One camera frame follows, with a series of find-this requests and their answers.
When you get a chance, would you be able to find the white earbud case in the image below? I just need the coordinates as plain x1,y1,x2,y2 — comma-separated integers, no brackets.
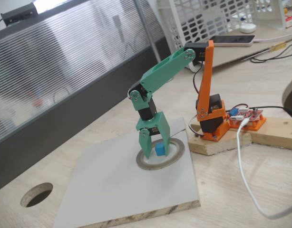
240,23,257,34

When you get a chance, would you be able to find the white laminated wooden board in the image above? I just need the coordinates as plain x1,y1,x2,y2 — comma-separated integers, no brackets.
52,117,201,228

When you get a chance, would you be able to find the pale pink phone cable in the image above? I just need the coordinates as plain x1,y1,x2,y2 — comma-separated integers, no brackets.
253,32,292,44

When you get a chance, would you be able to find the grey ring of tape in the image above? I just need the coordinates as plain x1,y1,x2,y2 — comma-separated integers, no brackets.
136,137,185,171

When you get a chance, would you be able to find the wooden base block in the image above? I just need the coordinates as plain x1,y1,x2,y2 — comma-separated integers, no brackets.
187,121,253,156

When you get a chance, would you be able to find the thin black cable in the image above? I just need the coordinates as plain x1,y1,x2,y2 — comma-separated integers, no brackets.
253,52,292,60
250,42,292,63

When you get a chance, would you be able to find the brown cardboard sheet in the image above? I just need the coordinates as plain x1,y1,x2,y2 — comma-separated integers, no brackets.
188,23,292,70

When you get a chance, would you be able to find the black power cable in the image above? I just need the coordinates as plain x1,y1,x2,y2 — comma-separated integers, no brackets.
252,105,292,120

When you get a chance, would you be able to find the white perforated plastic crate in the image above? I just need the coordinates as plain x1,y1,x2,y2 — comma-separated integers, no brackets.
156,0,287,73

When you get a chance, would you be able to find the red controller circuit board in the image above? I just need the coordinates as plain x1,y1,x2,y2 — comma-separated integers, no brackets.
228,107,264,122

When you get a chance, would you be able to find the smartphone with pink case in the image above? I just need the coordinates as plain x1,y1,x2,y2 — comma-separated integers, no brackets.
209,35,256,48

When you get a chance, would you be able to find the orange circuit board holder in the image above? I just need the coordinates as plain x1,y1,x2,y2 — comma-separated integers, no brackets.
228,114,267,132

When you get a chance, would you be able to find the frosted glass desk partition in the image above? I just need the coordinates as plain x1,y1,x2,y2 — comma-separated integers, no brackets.
0,0,175,194

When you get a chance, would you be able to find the blue cube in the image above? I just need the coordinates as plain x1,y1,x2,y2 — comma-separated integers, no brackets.
155,142,166,157

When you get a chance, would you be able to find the long wooden base plank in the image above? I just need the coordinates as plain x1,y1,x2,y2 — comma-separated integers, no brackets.
249,115,292,152

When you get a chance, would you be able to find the yellow handled screwdriver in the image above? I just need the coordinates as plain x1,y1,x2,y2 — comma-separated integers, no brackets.
241,41,287,61

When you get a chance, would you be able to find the black box device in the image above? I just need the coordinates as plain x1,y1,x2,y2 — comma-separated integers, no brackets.
0,2,38,26

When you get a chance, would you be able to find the white USB cable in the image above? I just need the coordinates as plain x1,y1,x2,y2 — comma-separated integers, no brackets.
235,118,292,219

